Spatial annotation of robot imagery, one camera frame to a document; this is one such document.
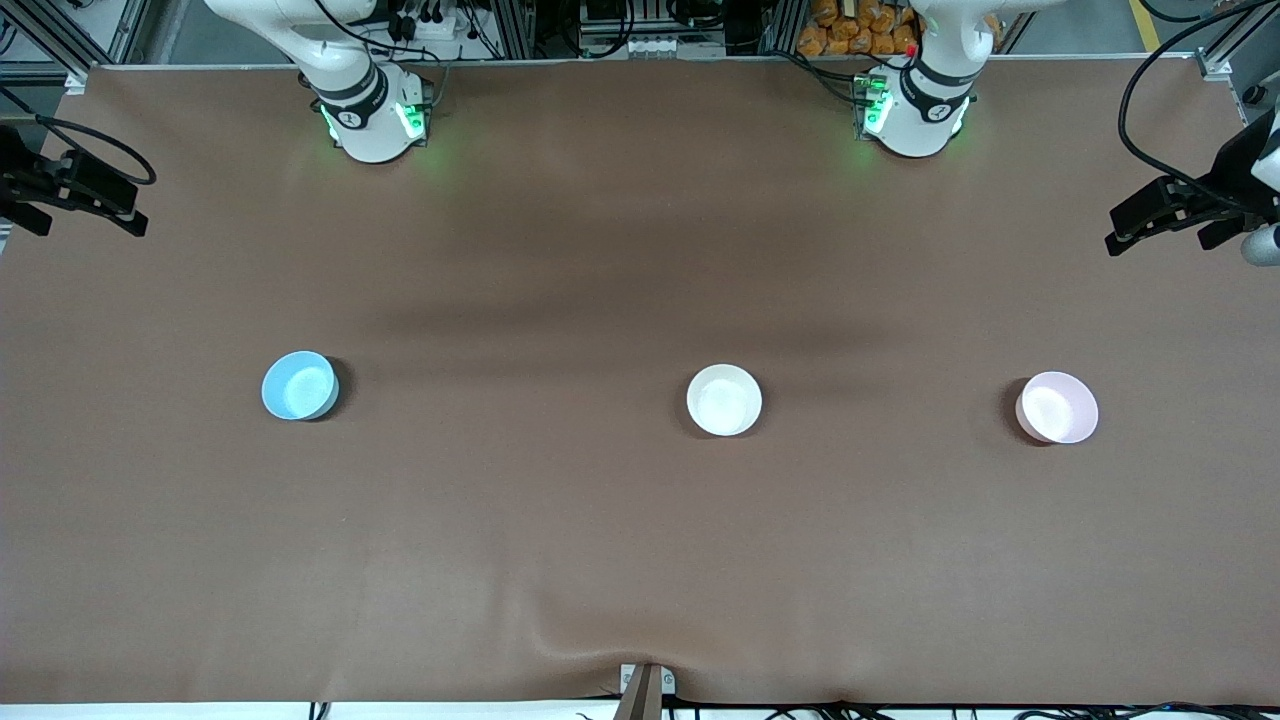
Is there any white power strip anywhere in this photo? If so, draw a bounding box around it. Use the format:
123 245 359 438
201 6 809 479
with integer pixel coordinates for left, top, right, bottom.
392 10 471 43

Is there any brown table cloth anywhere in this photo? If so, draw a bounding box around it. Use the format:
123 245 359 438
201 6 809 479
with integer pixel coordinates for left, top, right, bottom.
0 60 1280 706

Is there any pink bowl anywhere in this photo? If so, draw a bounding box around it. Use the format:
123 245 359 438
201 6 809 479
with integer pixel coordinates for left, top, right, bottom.
1015 371 1099 445

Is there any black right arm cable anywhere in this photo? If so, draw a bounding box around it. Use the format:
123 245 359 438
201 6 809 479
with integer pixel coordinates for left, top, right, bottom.
0 88 158 188

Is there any dark slanted post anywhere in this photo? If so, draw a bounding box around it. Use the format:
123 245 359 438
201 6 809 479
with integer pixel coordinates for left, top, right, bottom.
613 664 663 720

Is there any aluminium frame rail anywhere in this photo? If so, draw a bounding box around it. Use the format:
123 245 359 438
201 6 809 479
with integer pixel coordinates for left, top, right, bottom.
0 0 151 91
1195 10 1280 171

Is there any orange items crate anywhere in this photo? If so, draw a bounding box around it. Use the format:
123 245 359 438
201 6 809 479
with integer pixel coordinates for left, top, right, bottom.
797 0 1001 58

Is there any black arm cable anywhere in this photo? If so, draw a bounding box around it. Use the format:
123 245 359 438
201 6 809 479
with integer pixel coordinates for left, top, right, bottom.
1118 0 1280 216
0 88 158 188

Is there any white bowl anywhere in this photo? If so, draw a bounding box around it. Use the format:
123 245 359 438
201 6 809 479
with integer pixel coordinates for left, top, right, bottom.
686 364 763 438

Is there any light blue bowl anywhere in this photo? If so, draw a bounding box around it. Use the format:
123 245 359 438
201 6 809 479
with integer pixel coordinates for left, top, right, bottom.
262 350 340 422

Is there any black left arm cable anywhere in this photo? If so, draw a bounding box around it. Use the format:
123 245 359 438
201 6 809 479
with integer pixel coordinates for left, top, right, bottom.
1118 0 1280 216

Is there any grey socket strip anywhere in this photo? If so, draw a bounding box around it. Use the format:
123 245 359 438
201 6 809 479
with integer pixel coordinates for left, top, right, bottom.
580 35 693 59

